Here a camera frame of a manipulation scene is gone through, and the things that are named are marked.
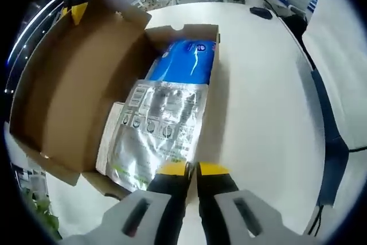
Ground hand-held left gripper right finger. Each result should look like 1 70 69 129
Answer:
196 162 284 245

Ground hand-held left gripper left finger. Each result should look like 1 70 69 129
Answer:
101 161 192 245

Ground silver foil soft pouch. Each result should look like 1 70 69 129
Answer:
107 81 209 193

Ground brown cardboard shoe box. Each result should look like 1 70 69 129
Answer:
8 0 221 200

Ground white medicine box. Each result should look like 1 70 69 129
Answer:
95 101 124 173

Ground blue soft wet wipes pack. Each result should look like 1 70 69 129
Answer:
145 38 218 85

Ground potted green plant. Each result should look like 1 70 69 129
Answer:
27 190 61 240

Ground blue clothing strip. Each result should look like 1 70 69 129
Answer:
310 69 350 207

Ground person's white coat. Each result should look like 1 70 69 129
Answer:
302 22 366 153

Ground black computer mouse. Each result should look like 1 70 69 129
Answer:
248 6 275 21

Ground black thin cable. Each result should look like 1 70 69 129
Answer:
308 203 326 236

